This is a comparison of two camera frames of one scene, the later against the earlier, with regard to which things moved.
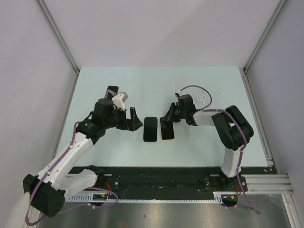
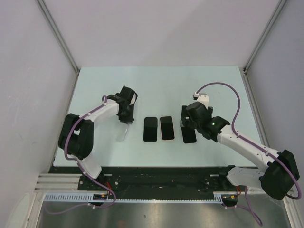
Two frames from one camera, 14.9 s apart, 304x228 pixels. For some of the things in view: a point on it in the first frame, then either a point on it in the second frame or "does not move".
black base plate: [168, 181] does not move
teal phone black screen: [167, 129] does not move
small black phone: [114, 89] → [188, 135]
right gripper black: [170, 115] → [185, 114]
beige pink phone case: [167, 129] does not move
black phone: [150, 129] does not move
